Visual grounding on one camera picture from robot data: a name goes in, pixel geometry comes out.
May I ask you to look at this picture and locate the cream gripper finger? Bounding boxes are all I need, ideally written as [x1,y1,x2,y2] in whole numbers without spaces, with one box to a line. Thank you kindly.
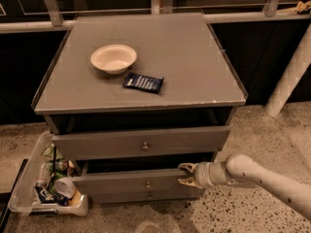
[178,177,202,189]
[178,163,198,174]

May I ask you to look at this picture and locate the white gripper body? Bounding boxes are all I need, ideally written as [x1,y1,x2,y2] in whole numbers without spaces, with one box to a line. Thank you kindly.
[194,162,228,189]

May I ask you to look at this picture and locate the grey drawer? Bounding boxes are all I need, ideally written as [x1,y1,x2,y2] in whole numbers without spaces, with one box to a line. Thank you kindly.
[72,168,205,200]
[52,126,230,160]
[91,187,204,204]

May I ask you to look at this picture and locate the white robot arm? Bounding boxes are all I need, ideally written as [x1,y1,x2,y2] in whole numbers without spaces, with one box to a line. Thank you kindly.
[178,25,311,220]

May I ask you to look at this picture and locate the grey bottom drawer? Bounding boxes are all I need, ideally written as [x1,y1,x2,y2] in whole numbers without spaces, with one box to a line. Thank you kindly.
[91,187,204,204]

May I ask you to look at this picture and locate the grey drawer cabinet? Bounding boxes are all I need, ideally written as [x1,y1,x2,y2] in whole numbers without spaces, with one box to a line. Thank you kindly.
[31,13,249,206]

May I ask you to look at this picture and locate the grey top drawer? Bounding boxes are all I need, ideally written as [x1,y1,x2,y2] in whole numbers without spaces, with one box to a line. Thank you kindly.
[52,126,230,160]

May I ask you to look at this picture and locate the blue snack packet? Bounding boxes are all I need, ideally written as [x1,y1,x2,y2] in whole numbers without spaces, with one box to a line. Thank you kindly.
[122,72,164,94]

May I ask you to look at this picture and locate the yellow sponge in bin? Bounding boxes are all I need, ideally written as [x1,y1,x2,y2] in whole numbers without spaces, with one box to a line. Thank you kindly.
[68,190,82,206]

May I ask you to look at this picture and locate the white paper cup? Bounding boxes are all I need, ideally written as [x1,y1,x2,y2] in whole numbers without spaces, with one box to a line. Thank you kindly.
[54,178,76,199]

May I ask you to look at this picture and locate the green can in bin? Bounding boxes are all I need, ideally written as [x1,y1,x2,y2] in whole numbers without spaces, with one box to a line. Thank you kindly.
[55,160,68,172]

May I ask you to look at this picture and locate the white bowl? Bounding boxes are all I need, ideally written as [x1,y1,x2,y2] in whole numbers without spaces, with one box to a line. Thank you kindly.
[90,45,137,75]

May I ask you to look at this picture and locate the green chip bag in bin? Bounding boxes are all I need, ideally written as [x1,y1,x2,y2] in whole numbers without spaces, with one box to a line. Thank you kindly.
[42,143,63,160]

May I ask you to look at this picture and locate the clear plastic bin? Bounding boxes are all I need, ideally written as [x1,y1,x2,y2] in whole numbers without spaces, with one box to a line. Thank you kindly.
[9,131,88,216]

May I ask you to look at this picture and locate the blue packet in bin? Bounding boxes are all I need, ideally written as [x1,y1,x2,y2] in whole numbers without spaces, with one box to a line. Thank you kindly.
[34,186,68,206]

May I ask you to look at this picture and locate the clear plastic bottle in bin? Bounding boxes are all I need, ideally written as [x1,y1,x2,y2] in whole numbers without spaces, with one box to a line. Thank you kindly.
[35,162,52,187]

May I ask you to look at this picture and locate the metal railing frame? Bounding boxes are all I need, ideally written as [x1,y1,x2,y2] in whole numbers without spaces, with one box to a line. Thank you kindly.
[0,0,311,34]

